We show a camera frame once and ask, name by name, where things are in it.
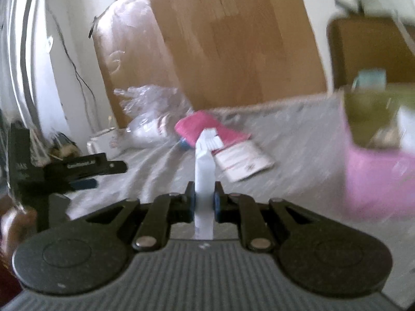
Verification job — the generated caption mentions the black cable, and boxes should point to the black cable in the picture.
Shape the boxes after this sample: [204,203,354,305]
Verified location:
[49,6,98,130]

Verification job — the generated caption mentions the white enamel mug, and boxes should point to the white enamel mug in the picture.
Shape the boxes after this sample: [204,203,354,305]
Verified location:
[87,128,125,154]

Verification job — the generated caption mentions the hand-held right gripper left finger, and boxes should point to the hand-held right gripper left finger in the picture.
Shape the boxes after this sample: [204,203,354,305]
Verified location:
[85,182,197,251]

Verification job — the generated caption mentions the wooden headboard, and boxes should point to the wooden headboard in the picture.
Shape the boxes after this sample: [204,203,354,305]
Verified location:
[92,0,328,128]

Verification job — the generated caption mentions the grey floral bed sheet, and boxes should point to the grey floral bed sheet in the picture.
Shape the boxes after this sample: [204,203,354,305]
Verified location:
[65,95,415,299]

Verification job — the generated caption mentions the teal paper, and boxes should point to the teal paper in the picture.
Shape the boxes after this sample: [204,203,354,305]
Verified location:
[352,68,388,89]

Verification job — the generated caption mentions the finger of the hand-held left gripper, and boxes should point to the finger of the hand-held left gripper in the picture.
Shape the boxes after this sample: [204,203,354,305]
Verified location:
[66,178,99,192]
[42,153,128,177]

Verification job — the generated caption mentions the white package with red print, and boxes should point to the white package with red print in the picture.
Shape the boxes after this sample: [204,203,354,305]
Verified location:
[212,141,275,182]

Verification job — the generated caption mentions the white curved frame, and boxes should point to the white curved frame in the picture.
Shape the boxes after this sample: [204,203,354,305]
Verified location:
[6,0,49,130]

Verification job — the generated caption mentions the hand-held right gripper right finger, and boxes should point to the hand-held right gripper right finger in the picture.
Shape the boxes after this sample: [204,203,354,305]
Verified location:
[213,182,321,252]

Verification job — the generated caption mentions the white tissue pack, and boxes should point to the white tissue pack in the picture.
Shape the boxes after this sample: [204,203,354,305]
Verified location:
[194,129,224,241]

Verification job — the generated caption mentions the white cable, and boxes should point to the white cable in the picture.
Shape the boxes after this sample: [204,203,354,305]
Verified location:
[391,6,415,54]

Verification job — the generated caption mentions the pink cloth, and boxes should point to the pink cloth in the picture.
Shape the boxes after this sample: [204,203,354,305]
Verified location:
[174,110,252,150]

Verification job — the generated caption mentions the pink tin box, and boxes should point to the pink tin box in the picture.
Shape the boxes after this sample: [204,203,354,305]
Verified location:
[337,84,415,222]

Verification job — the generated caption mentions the clear plastic bag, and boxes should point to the clear plastic bag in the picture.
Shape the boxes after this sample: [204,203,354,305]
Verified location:
[113,84,195,150]

